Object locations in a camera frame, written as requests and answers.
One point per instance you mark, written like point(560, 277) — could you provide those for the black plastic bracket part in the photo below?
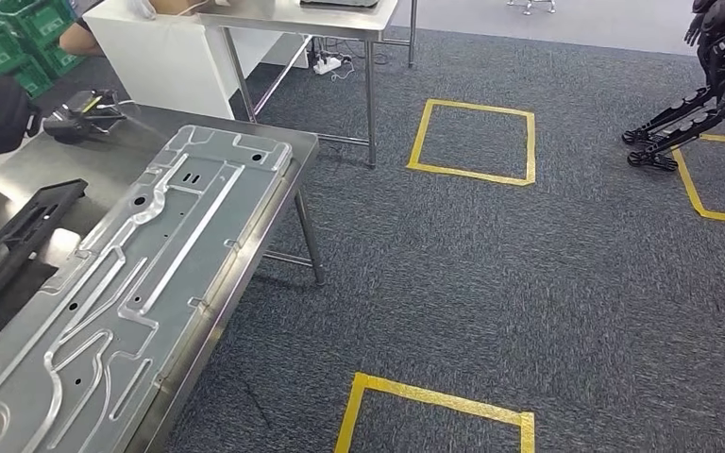
point(37, 216)

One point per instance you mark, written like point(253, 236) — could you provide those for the steel workbench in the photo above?
point(118, 140)
point(312, 19)

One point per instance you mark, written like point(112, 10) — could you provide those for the standing humanoid robot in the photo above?
point(681, 122)

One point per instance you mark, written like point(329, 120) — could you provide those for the yellow tape floor square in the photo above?
point(691, 187)
point(469, 176)
point(437, 397)

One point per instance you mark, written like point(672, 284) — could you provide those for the silver chair base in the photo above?
point(528, 6)

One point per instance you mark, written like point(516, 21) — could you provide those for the black flat tray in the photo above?
point(337, 3)

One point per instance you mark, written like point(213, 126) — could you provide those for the white power strip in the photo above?
point(327, 64)

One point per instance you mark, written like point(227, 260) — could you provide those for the white partition panel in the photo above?
point(162, 62)

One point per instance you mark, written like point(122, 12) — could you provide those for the stamped sheet metal panel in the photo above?
point(150, 281)

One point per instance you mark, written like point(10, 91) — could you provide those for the person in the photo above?
point(78, 40)

